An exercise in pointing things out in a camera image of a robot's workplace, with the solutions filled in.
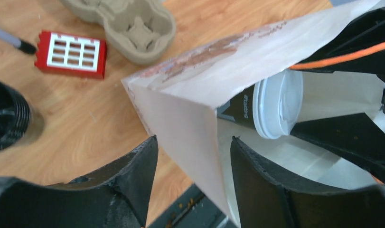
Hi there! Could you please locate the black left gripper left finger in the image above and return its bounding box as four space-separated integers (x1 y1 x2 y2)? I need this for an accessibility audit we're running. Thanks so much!
0 136 159 228

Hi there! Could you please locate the brown pulp cup carrier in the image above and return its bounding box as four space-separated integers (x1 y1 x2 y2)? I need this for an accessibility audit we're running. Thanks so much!
61 0 176 65

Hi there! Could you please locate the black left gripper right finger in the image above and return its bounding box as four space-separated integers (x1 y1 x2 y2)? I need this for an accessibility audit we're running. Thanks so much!
230 137 385 228

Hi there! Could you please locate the silver tripod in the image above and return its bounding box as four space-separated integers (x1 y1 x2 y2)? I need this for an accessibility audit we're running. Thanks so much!
0 29 37 55

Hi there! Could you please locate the red white block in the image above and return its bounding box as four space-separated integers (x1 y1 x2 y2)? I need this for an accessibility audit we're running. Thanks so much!
34 30 107 80

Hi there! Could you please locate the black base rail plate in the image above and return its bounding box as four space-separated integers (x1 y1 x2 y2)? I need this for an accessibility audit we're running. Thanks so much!
149 184 236 228

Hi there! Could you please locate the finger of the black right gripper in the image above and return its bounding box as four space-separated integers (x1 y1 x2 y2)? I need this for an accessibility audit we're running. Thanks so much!
290 7 385 75
290 113 385 183

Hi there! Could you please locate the paper bag with orange handles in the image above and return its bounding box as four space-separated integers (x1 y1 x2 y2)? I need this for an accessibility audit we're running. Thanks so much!
123 0 385 228

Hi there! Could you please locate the dark cup of coffee beans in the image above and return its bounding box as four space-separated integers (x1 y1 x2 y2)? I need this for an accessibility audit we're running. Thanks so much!
0 81 45 151

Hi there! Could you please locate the lidded coffee cup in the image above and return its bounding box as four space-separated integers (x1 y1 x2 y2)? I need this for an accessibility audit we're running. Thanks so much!
217 70 304 139

